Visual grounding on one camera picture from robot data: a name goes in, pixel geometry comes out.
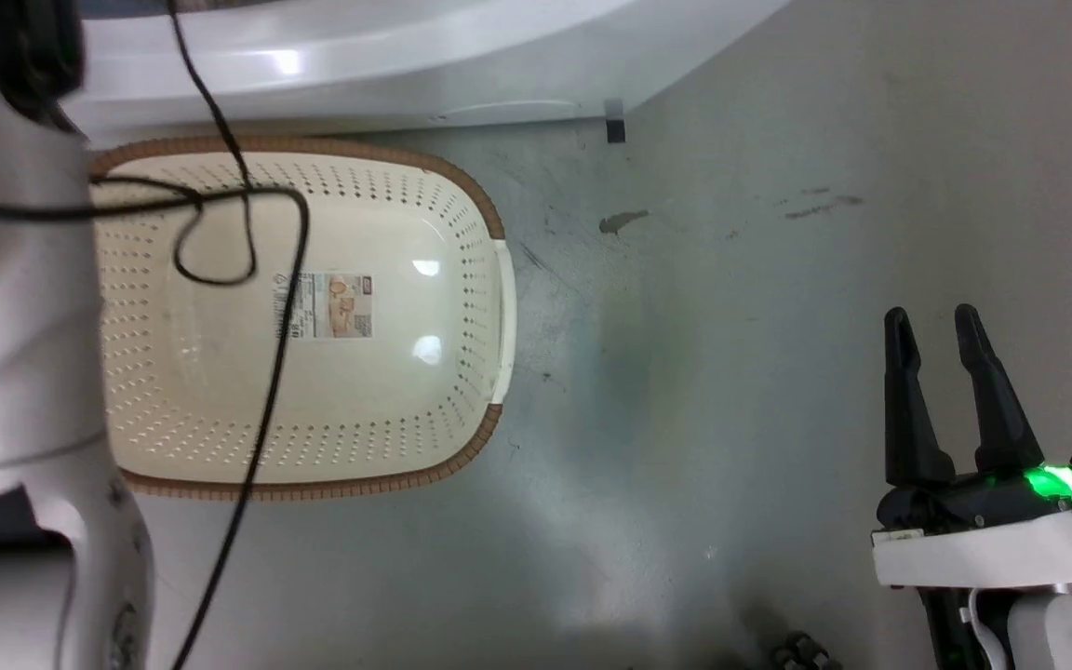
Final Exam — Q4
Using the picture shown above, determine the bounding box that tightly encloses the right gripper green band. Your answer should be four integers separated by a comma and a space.
871, 303, 1072, 591

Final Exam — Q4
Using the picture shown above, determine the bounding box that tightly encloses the cream perforated laundry basket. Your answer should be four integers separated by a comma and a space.
89, 136, 517, 503

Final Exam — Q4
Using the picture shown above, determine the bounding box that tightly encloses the white washing machine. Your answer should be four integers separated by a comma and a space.
61, 0, 793, 150

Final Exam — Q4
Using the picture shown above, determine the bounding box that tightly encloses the paper label sticker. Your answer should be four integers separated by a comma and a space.
274, 272, 376, 340

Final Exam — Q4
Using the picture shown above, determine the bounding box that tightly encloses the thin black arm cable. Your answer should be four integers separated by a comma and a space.
0, 0, 312, 670

